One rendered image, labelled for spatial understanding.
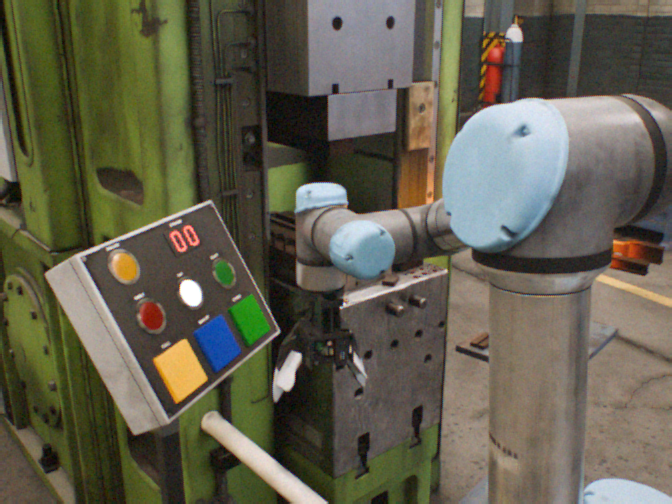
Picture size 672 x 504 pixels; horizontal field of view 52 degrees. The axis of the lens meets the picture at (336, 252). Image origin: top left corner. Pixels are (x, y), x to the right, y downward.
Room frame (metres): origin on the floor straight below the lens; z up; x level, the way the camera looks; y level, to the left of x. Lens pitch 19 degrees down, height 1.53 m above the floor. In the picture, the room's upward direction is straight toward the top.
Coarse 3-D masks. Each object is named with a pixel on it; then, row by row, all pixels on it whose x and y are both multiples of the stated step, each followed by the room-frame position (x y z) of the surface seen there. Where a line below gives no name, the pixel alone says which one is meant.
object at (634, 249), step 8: (616, 248) 1.72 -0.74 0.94; (624, 248) 1.70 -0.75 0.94; (632, 248) 1.71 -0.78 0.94; (640, 248) 1.69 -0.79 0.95; (648, 248) 1.68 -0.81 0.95; (656, 248) 1.66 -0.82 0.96; (664, 248) 1.67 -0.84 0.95; (632, 256) 1.70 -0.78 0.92; (640, 256) 1.69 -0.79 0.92; (648, 256) 1.68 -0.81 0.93; (656, 256) 1.67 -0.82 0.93
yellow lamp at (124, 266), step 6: (114, 258) 0.97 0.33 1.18; (120, 258) 0.98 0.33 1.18; (126, 258) 0.99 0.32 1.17; (114, 264) 0.96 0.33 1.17; (120, 264) 0.97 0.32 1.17; (126, 264) 0.98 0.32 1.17; (132, 264) 0.99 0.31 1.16; (114, 270) 0.96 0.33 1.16; (120, 270) 0.97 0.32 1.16; (126, 270) 0.97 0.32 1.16; (132, 270) 0.98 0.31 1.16; (120, 276) 0.96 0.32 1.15; (126, 276) 0.97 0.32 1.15; (132, 276) 0.98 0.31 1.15
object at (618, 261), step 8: (616, 256) 1.62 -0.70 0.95; (624, 256) 1.62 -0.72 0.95; (616, 264) 1.61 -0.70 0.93; (624, 264) 1.60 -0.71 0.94; (632, 264) 1.59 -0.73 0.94; (640, 264) 1.57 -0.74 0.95; (648, 264) 1.57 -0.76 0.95; (632, 272) 1.58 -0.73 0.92; (640, 272) 1.57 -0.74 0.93; (648, 272) 1.58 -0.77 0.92
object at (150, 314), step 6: (144, 306) 0.96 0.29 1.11; (150, 306) 0.97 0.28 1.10; (156, 306) 0.98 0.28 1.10; (144, 312) 0.95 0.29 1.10; (150, 312) 0.96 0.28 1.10; (156, 312) 0.97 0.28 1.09; (144, 318) 0.95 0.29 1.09; (150, 318) 0.95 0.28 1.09; (156, 318) 0.96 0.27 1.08; (162, 318) 0.97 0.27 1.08; (144, 324) 0.94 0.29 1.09; (150, 324) 0.95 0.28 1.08; (156, 324) 0.96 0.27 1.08
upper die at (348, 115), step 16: (272, 96) 1.60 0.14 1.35; (288, 96) 1.55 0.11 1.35; (304, 96) 1.51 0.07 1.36; (320, 96) 1.47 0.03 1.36; (336, 96) 1.46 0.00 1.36; (352, 96) 1.49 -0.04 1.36; (368, 96) 1.52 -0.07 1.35; (384, 96) 1.55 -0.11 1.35; (272, 112) 1.60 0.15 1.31; (288, 112) 1.55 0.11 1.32; (304, 112) 1.51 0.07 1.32; (320, 112) 1.47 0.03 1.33; (336, 112) 1.46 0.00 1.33; (352, 112) 1.49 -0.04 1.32; (368, 112) 1.52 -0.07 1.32; (384, 112) 1.55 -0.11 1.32; (272, 128) 1.60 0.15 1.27; (288, 128) 1.55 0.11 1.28; (304, 128) 1.51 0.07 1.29; (320, 128) 1.47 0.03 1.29; (336, 128) 1.46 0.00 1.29; (352, 128) 1.49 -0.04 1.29; (368, 128) 1.52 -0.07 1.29; (384, 128) 1.55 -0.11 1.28
